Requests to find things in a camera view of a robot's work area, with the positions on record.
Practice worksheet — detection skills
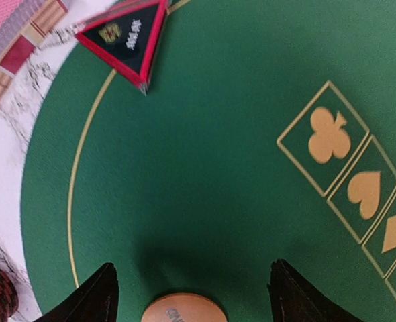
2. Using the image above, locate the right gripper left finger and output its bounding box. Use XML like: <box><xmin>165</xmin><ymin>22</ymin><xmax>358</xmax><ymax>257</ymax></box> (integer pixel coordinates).
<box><xmin>38</xmin><ymin>262</ymin><xmax>119</xmax><ymax>322</ymax></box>

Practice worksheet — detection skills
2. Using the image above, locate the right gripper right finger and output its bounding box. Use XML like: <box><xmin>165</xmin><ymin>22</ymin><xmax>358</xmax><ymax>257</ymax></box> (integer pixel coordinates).
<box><xmin>267</xmin><ymin>259</ymin><xmax>361</xmax><ymax>322</ymax></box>

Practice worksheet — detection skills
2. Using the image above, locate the orange big blind button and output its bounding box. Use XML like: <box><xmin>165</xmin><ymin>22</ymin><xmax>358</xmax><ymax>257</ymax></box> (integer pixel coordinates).
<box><xmin>141</xmin><ymin>292</ymin><xmax>228</xmax><ymax>322</ymax></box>

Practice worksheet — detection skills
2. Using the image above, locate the triangular black red dealer button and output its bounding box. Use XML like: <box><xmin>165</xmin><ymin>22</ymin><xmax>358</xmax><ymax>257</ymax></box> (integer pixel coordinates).
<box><xmin>75</xmin><ymin>1</ymin><xmax>170</xmax><ymax>94</ymax></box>

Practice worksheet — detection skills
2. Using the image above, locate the round green poker mat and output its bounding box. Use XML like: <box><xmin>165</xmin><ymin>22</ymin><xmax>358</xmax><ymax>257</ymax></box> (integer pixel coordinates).
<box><xmin>21</xmin><ymin>1</ymin><xmax>396</xmax><ymax>321</ymax></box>

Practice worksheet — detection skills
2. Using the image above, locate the playing card box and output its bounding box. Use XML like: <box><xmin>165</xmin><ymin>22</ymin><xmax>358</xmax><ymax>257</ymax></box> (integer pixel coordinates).
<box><xmin>0</xmin><ymin>0</ymin><xmax>72</xmax><ymax>100</ymax></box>

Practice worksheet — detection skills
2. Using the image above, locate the red playing card deck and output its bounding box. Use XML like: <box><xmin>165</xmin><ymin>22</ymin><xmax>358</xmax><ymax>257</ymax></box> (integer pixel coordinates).
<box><xmin>0</xmin><ymin>0</ymin><xmax>45</xmax><ymax>55</ymax></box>

